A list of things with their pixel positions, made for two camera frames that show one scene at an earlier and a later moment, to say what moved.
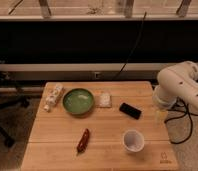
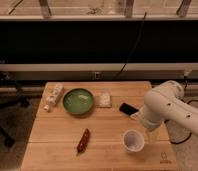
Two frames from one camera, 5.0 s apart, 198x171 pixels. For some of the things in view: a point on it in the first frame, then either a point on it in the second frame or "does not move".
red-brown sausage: (83, 142) does not move
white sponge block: (105, 100) does not move
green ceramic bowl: (78, 101) does not move
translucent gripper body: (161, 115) → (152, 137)
